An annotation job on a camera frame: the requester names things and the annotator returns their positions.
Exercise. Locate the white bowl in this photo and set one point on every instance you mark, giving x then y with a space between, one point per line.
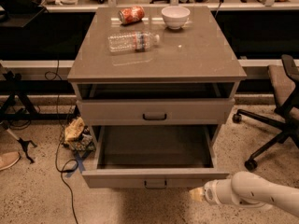
175 16

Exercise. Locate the snack bags pile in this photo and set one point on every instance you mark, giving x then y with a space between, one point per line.
77 136

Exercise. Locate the grey drawer cabinet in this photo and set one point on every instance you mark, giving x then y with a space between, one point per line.
192 62

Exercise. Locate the grey drawer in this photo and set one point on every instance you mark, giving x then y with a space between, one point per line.
155 112
154 157

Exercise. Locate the blue tape cross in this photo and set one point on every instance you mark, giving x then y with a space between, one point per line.
80 157

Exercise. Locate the clear plastic water bottle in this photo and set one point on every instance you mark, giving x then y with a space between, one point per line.
133 41

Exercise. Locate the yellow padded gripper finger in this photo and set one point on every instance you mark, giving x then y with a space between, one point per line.
197 194

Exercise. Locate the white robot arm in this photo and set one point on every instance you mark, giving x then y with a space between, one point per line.
248 190

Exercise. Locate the orange soda can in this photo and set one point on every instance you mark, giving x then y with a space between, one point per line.
131 15

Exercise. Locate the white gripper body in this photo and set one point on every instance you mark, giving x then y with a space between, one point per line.
209 194

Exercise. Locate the tan shoe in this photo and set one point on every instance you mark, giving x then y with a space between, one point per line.
8 159

